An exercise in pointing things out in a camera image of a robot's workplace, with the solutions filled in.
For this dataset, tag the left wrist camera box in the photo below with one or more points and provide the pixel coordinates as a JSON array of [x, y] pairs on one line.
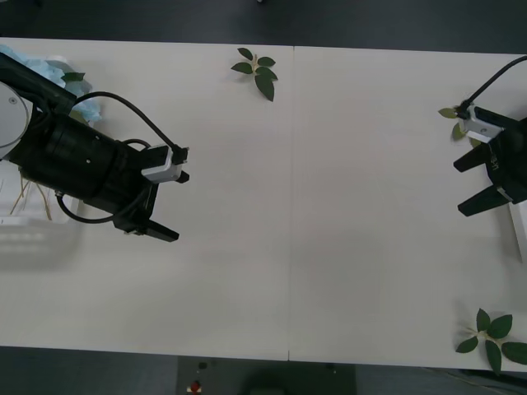
[[162, 170]]

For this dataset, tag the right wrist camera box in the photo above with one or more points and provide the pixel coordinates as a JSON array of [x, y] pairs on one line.
[[483, 127]]

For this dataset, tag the silver and black left arm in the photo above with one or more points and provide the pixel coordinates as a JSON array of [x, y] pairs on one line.
[[70, 156]]

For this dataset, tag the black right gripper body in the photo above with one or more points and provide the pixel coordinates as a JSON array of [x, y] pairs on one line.
[[510, 164]]

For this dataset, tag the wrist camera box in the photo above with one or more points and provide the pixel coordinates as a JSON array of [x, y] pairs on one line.
[[162, 170], [483, 127]]

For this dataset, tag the loose green leaf twig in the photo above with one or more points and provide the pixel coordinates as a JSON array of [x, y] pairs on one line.
[[265, 84], [500, 327]]

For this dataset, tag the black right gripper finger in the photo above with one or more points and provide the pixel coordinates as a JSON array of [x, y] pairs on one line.
[[481, 203], [473, 160]]

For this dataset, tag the red artificial rose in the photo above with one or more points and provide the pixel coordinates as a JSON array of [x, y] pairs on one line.
[[446, 113]]

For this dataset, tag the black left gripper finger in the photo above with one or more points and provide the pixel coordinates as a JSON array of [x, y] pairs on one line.
[[162, 233], [184, 177]]

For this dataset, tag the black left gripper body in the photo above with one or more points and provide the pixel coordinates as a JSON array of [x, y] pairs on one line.
[[131, 197]]

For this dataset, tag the shallow white box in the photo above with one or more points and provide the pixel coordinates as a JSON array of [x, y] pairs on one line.
[[6, 193], [520, 230]]

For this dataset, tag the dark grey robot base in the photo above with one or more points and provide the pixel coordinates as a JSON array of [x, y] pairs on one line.
[[230, 378]]

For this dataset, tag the red button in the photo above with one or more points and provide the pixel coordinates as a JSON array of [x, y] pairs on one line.
[[194, 387]]

